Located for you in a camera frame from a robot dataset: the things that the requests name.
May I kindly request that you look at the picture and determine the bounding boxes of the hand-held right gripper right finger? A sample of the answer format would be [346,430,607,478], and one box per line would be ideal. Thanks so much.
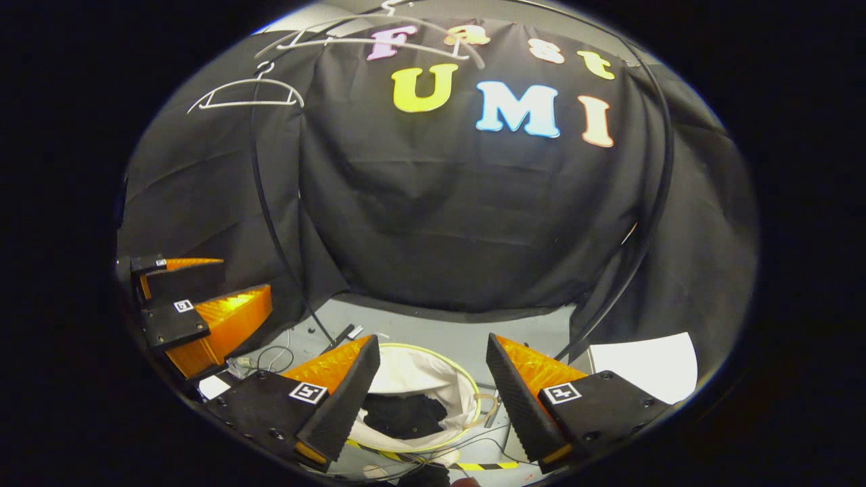
[486,333,672,474]

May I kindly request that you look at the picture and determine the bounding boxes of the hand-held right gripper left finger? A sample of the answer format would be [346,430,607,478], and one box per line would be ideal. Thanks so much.
[203,333,381,473]

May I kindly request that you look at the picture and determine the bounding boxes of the black knit garment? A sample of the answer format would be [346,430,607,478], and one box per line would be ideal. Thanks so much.
[362,392,449,441]

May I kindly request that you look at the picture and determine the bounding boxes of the beige laundry hamper yellow rim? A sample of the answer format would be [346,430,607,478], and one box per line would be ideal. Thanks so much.
[345,342,499,467]

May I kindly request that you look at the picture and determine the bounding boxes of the white clothes hanger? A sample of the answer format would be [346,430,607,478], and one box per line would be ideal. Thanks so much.
[256,0,486,70]
[187,61,306,115]

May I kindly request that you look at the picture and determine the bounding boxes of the black metal clothes rack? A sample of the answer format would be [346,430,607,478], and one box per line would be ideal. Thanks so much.
[249,0,676,363]

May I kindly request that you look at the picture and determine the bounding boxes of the yellow black striped tape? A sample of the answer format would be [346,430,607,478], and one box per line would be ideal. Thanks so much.
[346,438,520,472]

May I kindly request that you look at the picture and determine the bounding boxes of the white paper sheet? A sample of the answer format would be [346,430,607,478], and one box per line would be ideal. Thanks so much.
[587,331,699,405]

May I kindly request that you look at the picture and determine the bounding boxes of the black backdrop cloth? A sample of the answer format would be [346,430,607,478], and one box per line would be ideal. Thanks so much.
[115,14,758,354]

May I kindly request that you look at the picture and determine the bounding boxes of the black floor cable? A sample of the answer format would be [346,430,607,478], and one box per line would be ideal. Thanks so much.
[254,345,296,374]

